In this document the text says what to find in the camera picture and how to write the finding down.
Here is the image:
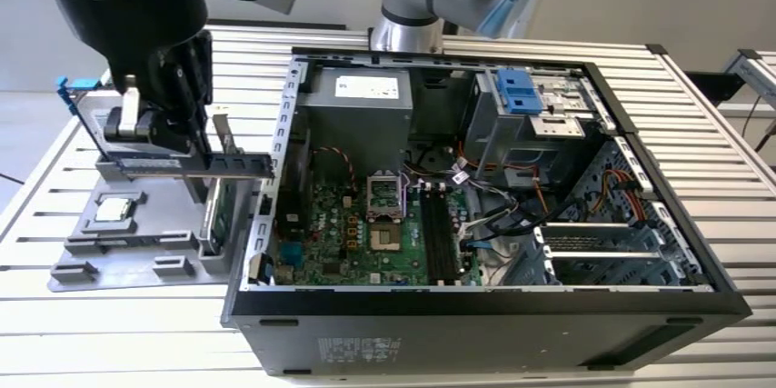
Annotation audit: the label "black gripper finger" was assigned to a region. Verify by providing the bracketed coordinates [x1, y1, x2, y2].
[161, 29, 214, 180]
[101, 73, 182, 156]

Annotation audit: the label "black RAM slot white clips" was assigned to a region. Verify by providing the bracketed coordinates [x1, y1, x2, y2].
[435, 184, 454, 286]
[421, 184, 439, 286]

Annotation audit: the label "hard disk in blue carrier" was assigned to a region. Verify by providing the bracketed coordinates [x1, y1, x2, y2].
[53, 75, 122, 164]

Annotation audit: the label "grey plastic parts rack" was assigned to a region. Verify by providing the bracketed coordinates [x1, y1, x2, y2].
[46, 151, 265, 293]

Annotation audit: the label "silver CPU chip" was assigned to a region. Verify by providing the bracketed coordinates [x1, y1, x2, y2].
[95, 198, 138, 224]

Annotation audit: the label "green graphics card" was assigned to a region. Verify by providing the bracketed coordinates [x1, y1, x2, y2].
[202, 110, 261, 258]

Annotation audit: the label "black case fan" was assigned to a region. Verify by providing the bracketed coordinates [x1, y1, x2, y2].
[282, 131, 315, 201]

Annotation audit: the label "grey power supply unit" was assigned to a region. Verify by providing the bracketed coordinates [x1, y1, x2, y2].
[295, 65, 417, 180]

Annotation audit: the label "green motherboard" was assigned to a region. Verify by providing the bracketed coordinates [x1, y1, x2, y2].
[271, 181, 486, 288]

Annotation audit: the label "CPU socket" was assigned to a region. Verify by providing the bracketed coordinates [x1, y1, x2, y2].
[367, 222, 406, 252]

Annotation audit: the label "grey metal drive cage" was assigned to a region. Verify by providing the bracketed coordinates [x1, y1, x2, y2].
[463, 67, 611, 185]

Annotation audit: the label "blue plastic drive latch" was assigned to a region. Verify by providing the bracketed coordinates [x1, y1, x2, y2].
[493, 68, 541, 114]

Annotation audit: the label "black open PC case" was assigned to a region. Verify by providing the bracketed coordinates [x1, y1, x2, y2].
[218, 45, 753, 378]

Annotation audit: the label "metal slat side table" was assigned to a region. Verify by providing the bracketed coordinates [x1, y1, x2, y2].
[714, 48, 776, 116]

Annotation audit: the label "twisted red black fan wire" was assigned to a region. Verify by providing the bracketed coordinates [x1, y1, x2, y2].
[310, 145, 359, 193]

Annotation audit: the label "metal socket cover frame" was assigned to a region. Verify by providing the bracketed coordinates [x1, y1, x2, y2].
[365, 169, 406, 222]

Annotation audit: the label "black cable bundle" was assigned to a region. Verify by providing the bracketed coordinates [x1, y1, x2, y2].
[469, 190, 550, 248]

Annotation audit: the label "orange data cable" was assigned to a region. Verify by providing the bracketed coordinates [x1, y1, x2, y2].
[457, 140, 551, 215]

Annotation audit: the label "red orange power wire bundle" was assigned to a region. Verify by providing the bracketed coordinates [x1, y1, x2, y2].
[601, 168, 645, 230]

